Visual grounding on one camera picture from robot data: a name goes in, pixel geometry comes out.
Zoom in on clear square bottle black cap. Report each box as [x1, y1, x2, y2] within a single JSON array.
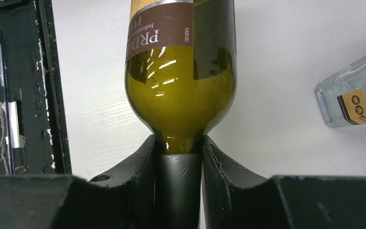
[[315, 55, 366, 128]]

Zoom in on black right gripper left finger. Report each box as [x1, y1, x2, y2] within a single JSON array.
[[0, 135, 155, 229]]

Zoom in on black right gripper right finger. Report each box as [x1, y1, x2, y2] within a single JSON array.
[[202, 137, 366, 229]]

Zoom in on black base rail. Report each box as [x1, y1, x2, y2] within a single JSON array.
[[0, 0, 72, 175]]

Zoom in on green wine bottle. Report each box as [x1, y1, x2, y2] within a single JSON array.
[[125, 0, 237, 229]]

